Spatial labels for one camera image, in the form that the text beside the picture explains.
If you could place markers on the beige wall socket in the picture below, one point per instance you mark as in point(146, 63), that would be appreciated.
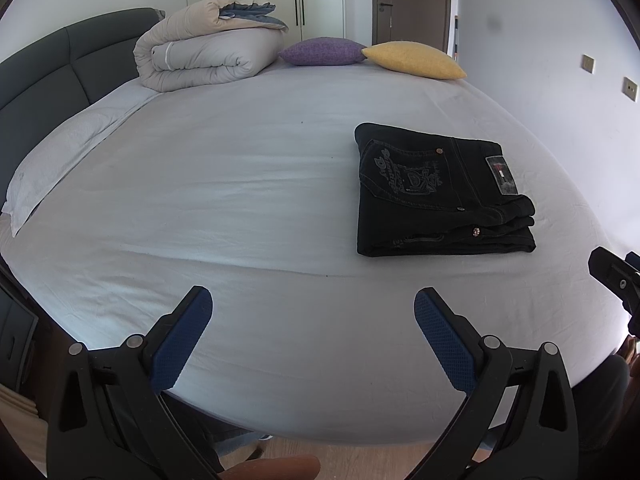
point(587, 63)
point(630, 89)

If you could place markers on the bed with white sheet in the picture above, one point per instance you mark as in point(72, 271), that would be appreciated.
point(225, 210)

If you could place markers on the dark nightstand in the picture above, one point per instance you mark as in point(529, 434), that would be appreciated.
point(17, 335)

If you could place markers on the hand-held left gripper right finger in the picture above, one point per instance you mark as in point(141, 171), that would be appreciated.
point(445, 345)

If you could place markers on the yellow cushion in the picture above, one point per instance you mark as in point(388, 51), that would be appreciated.
point(410, 57)

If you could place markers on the white flat pillow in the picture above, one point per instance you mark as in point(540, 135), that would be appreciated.
point(60, 145)

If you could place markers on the folded beige duvet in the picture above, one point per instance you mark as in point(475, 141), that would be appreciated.
point(200, 50)

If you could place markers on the person's right hand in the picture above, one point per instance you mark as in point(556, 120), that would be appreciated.
point(631, 349)

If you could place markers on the grey padded headboard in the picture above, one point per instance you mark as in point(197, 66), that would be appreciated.
point(50, 70)

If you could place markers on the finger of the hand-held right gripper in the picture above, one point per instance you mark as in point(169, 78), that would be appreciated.
point(612, 272)

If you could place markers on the cream wardrobe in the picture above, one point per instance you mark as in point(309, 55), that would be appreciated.
point(320, 0)

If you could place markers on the black pants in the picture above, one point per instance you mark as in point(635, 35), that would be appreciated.
point(425, 210)

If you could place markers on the brown door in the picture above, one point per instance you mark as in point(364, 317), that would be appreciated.
point(420, 0)

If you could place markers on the purple cushion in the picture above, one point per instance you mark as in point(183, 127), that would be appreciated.
point(322, 52)

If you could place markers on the person's leg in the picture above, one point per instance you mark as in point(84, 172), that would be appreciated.
point(602, 405)

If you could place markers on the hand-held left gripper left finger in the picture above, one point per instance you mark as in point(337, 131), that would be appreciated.
point(180, 345)

